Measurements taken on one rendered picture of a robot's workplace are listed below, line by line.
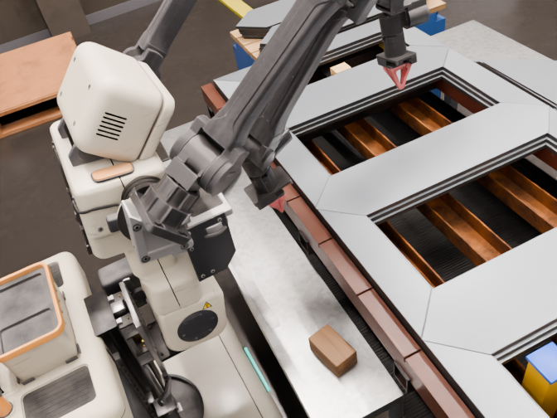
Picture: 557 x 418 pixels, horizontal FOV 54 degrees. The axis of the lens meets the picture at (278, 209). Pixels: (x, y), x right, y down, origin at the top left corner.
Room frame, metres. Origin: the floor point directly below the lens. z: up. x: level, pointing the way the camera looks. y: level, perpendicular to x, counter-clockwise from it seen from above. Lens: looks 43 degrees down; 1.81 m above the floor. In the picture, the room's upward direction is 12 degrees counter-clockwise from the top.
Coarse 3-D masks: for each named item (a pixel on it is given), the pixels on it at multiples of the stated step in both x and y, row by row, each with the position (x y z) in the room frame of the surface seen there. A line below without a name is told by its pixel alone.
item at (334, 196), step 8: (328, 184) 1.08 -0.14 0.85; (336, 184) 1.08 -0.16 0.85; (328, 192) 1.05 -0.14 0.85; (336, 192) 1.05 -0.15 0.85; (344, 192) 1.04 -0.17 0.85; (328, 200) 1.02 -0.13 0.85; (336, 200) 1.02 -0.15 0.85; (344, 200) 1.01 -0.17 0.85; (336, 208) 0.99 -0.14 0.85; (344, 208) 0.98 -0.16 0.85; (352, 208) 0.98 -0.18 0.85
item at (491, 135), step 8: (464, 120) 1.23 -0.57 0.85; (472, 120) 1.23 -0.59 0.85; (480, 120) 1.22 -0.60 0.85; (488, 120) 1.21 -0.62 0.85; (464, 128) 1.20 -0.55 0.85; (472, 128) 1.19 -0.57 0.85; (480, 128) 1.19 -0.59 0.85; (488, 128) 1.18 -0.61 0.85; (496, 128) 1.17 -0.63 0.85; (480, 136) 1.15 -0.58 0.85; (488, 136) 1.14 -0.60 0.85; (496, 136) 1.14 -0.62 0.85; (504, 136) 1.13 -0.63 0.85; (512, 136) 1.12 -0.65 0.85; (488, 144) 1.11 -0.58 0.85; (496, 144) 1.10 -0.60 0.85; (504, 144) 1.10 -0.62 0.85; (512, 144) 1.09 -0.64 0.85; (520, 144) 1.09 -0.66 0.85; (496, 152) 1.08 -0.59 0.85; (504, 152) 1.07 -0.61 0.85
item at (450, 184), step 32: (320, 64) 1.76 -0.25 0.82; (224, 96) 1.66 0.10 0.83; (384, 96) 1.46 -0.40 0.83; (480, 96) 1.35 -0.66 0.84; (320, 128) 1.39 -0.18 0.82; (512, 160) 1.06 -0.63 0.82; (416, 192) 0.99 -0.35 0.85; (352, 256) 0.84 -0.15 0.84; (512, 352) 0.53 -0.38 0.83; (480, 416) 0.42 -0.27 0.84
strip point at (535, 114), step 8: (504, 104) 1.27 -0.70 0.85; (512, 104) 1.26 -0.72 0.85; (520, 104) 1.25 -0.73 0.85; (528, 104) 1.24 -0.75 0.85; (536, 104) 1.24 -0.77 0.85; (520, 112) 1.22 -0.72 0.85; (528, 112) 1.21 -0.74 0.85; (536, 112) 1.20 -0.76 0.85; (544, 112) 1.20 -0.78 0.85; (536, 120) 1.17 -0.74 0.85; (544, 120) 1.16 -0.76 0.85; (544, 128) 1.13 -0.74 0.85
